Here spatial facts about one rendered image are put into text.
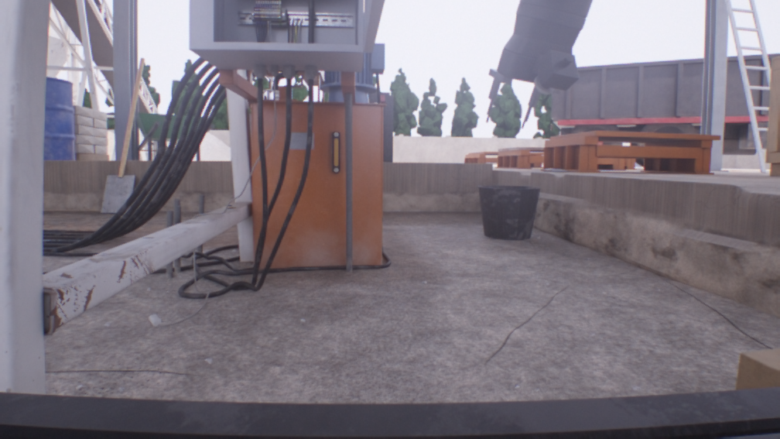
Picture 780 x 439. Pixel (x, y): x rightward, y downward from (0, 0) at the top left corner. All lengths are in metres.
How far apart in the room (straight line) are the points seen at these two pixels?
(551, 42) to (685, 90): 8.73
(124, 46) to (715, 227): 5.79
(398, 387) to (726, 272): 1.10
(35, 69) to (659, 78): 9.05
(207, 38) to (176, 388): 0.73
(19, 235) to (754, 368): 0.92
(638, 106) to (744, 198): 7.55
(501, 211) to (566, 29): 1.68
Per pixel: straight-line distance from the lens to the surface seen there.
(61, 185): 3.98
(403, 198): 3.23
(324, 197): 1.46
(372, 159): 1.46
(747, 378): 0.74
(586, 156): 3.07
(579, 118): 9.02
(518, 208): 2.11
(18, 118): 0.60
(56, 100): 5.11
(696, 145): 3.64
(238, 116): 1.62
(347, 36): 1.17
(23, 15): 0.64
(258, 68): 1.13
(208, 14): 1.05
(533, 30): 0.47
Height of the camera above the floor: 0.39
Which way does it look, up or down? 5 degrees down
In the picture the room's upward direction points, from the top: 1 degrees clockwise
